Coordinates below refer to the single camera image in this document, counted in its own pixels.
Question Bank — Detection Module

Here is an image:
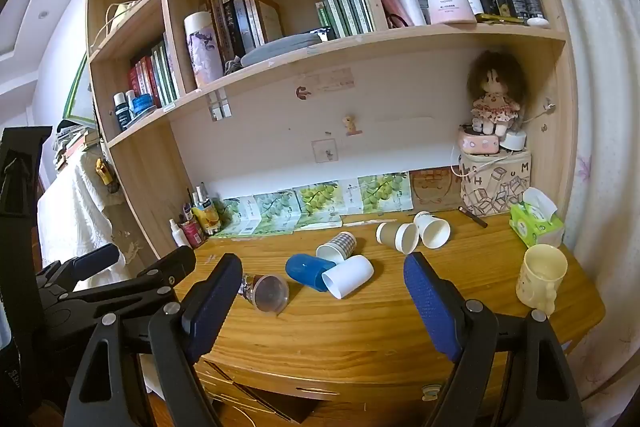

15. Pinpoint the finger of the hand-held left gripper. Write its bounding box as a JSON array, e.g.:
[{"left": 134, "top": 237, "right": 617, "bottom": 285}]
[
  {"left": 36, "top": 243, "right": 122, "bottom": 296},
  {"left": 47, "top": 246, "right": 197, "bottom": 339}
]

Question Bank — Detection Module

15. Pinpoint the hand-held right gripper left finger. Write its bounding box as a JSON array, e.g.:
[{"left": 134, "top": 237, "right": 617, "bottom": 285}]
[{"left": 62, "top": 253, "right": 244, "bottom": 427}]

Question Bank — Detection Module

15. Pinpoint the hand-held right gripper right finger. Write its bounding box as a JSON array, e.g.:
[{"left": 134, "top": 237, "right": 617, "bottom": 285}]
[{"left": 403, "top": 251, "right": 586, "bottom": 427}]

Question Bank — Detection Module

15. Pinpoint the white paper cup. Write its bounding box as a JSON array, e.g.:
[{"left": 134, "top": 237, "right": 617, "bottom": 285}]
[{"left": 413, "top": 211, "right": 451, "bottom": 250}]

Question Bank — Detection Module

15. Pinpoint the brown paper cup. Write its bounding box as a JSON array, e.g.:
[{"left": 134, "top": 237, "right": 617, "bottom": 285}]
[{"left": 376, "top": 221, "right": 420, "bottom": 256}]

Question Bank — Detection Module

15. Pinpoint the white plastic cup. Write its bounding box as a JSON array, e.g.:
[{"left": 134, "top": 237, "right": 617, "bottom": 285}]
[{"left": 321, "top": 254, "right": 375, "bottom": 299}]

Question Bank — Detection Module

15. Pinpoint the blue plastic cup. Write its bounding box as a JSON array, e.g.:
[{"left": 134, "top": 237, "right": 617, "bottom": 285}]
[{"left": 285, "top": 254, "right": 337, "bottom": 292}]

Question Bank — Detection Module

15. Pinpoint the checkered paper cup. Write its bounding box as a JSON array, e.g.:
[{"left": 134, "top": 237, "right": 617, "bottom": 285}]
[{"left": 315, "top": 231, "right": 357, "bottom": 265}]

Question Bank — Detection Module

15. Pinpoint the small white bottle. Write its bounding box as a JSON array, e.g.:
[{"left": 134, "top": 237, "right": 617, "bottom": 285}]
[{"left": 169, "top": 218, "right": 187, "bottom": 249}]

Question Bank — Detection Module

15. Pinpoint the red jar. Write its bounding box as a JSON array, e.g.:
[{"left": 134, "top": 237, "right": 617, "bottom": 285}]
[{"left": 180, "top": 217, "right": 206, "bottom": 249}]

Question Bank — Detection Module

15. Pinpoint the white quilted blanket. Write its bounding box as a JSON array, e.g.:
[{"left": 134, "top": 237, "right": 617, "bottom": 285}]
[{"left": 37, "top": 152, "right": 128, "bottom": 280}]

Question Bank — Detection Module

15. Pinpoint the clear glass goblet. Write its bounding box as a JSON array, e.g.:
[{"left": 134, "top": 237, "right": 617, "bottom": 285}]
[{"left": 242, "top": 273, "right": 290, "bottom": 316}]

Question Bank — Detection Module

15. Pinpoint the stack of books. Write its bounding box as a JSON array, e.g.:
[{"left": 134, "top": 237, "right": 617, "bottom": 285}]
[{"left": 52, "top": 121, "right": 102, "bottom": 171}]

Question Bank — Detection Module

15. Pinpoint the green grape print box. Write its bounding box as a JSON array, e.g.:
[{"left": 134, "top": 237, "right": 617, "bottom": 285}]
[
  {"left": 341, "top": 173, "right": 415, "bottom": 215},
  {"left": 297, "top": 183, "right": 346, "bottom": 228},
  {"left": 254, "top": 190, "right": 302, "bottom": 233},
  {"left": 216, "top": 196, "right": 263, "bottom": 237}
]

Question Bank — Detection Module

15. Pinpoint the dark pen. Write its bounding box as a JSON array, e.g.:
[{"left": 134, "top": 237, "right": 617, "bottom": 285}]
[{"left": 458, "top": 206, "right": 489, "bottom": 229}]

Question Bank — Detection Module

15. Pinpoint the green framed picture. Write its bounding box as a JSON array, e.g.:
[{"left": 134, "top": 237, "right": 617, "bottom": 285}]
[{"left": 64, "top": 52, "right": 99, "bottom": 126}]

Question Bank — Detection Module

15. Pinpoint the pale yellow mug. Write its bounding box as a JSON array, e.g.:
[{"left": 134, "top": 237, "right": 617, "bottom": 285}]
[{"left": 516, "top": 243, "right": 568, "bottom": 317}]

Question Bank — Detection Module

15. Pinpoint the brown cardboard box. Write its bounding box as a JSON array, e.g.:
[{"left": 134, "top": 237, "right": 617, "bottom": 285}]
[{"left": 411, "top": 169, "right": 463, "bottom": 212}]

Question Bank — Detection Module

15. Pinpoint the dark small bottle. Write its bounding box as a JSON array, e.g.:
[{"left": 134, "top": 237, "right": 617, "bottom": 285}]
[{"left": 113, "top": 92, "right": 130, "bottom": 132}]

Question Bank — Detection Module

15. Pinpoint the green tissue box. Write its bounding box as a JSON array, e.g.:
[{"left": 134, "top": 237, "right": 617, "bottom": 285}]
[{"left": 509, "top": 187, "right": 565, "bottom": 249}]

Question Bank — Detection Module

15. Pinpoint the patterned storage box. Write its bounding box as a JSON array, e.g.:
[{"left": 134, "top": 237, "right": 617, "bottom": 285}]
[{"left": 459, "top": 149, "right": 532, "bottom": 215}]

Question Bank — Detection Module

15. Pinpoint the blue jar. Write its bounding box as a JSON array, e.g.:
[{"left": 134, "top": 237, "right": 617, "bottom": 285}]
[{"left": 131, "top": 94, "right": 157, "bottom": 118}]

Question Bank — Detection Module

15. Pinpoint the pink spotted case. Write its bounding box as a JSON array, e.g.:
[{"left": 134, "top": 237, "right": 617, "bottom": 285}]
[{"left": 459, "top": 127, "right": 501, "bottom": 156}]

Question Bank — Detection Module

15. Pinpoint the row of red green books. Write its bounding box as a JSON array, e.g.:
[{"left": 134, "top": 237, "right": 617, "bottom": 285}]
[{"left": 129, "top": 32, "right": 181, "bottom": 108}]

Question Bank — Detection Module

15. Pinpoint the white round device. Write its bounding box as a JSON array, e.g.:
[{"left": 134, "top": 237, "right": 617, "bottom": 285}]
[{"left": 501, "top": 130, "right": 529, "bottom": 152}]

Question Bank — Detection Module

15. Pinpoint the pink floral thermos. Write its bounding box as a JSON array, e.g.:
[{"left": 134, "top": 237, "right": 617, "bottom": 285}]
[{"left": 183, "top": 12, "right": 224, "bottom": 88}]

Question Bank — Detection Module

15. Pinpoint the brown-haired rag doll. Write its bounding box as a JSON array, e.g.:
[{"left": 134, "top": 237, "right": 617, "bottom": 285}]
[{"left": 466, "top": 50, "right": 526, "bottom": 136}]

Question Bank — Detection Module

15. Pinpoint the grey fabric pouch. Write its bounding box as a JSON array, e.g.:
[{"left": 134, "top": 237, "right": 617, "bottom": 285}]
[{"left": 241, "top": 33, "right": 321, "bottom": 68}]

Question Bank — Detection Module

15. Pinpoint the row of dark books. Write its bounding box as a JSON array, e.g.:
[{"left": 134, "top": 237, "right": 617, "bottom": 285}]
[{"left": 206, "top": 0, "right": 284, "bottom": 58}]

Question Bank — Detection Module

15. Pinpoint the white floral curtain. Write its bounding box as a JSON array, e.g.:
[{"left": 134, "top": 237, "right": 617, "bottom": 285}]
[{"left": 515, "top": 0, "right": 640, "bottom": 408}]

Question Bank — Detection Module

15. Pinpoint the wooden bookshelf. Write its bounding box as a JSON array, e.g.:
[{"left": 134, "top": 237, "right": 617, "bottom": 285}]
[{"left": 82, "top": 0, "right": 581, "bottom": 260}]

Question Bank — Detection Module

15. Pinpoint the pink cream jar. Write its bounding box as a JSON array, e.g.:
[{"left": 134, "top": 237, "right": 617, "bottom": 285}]
[{"left": 427, "top": 0, "right": 476, "bottom": 26}]

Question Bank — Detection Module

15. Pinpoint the pink packet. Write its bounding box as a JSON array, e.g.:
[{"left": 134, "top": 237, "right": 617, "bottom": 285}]
[{"left": 377, "top": 0, "right": 410, "bottom": 30}]

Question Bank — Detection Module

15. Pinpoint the clear wall hook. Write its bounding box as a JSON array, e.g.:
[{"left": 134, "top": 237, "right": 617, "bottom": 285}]
[{"left": 311, "top": 138, "right": 337, "bottom": 164}]

